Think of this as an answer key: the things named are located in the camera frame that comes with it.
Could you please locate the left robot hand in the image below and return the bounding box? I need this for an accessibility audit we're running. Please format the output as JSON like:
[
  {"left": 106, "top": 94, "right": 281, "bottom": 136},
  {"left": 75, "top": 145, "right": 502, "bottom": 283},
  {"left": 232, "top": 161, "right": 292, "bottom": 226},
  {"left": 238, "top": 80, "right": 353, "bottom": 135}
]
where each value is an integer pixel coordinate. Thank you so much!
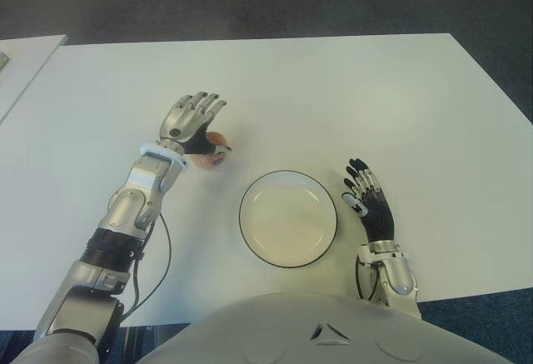
[{"left": 159, "top": 91, "right": 232, "bottom": 161}]

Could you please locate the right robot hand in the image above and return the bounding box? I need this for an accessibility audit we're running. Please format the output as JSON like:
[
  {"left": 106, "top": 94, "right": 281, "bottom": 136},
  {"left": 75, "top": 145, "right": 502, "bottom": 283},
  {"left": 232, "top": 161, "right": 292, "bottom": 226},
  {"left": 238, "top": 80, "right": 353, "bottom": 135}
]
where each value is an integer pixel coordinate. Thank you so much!
[{"left": 341, "top": 157, "right": 396, "bottom": 242}]

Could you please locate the red yellow apple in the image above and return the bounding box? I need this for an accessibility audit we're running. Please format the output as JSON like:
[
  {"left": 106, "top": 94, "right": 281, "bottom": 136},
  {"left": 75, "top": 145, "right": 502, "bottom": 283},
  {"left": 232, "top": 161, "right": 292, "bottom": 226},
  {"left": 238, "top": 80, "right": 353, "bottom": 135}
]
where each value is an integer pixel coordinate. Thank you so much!
[{"left": 189, "top": 130, "right": 233, "bottom": 171}]

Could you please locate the white plate black rim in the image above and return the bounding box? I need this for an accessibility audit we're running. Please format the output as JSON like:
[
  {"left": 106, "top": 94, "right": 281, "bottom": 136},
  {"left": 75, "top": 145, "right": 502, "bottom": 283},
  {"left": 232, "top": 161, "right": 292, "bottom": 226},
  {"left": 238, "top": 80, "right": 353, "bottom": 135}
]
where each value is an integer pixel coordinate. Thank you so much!
[{"left": 238, "top": 170, "right": 339, "bottom": 268}]

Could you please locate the grey robot torso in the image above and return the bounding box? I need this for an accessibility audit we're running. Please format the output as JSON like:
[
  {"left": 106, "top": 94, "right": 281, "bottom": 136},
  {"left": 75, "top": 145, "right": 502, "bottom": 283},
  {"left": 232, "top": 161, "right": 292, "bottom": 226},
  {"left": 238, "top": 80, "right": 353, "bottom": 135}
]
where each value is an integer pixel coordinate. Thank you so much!
[{"left": 135, "top": 292, "right": 507, "bottom": 364}]

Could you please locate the adjacent white table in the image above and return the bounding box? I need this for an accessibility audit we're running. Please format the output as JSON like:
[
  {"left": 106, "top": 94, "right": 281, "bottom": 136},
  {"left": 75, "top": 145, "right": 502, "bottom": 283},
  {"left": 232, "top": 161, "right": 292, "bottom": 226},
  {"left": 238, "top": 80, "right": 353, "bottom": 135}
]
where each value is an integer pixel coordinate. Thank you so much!
[{"left": 0, "top": 34, "right": 68, "bottom": 126}]

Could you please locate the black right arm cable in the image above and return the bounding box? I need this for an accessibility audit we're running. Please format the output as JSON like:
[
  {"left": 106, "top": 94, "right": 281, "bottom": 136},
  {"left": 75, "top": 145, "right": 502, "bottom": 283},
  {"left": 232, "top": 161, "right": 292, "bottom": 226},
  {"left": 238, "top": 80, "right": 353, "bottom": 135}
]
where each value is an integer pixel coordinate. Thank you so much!
[{"left": 354, "top": 257, "right": 382, "bottom": 301}]

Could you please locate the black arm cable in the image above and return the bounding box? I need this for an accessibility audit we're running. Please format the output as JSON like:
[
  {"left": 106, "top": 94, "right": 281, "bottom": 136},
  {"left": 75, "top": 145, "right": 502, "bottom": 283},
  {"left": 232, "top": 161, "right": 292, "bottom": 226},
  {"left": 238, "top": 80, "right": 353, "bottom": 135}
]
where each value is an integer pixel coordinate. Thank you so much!
[
  {"left": 354, "top": 257, "right": 382, "bottom": 301},
  {"left": 120, "top": 212, "right": 172, "bottom": 319}
]

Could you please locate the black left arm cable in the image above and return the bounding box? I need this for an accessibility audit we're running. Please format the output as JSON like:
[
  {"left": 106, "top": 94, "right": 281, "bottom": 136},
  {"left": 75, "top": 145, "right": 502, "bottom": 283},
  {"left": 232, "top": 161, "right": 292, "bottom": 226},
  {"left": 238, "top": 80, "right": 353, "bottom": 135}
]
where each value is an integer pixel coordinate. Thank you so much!
[{"left": 120, "top": 212, "right": 172, "bottom": 319}]

